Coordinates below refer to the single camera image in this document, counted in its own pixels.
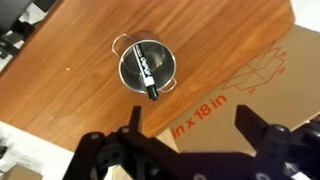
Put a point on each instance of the brown printed cardboard sheet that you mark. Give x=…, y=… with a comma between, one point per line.
x=266, y=100

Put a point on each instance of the small open cardboard box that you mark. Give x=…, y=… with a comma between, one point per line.
x=20, y=173

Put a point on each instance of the small stainless steel pot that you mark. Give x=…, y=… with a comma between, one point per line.
x=161, y=63

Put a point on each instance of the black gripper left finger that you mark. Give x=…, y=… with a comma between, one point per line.
x=110, y=156

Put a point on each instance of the black white Expo marker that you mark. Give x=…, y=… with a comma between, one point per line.
x=144, y=65

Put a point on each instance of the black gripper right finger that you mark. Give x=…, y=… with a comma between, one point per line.
x=276, y=150

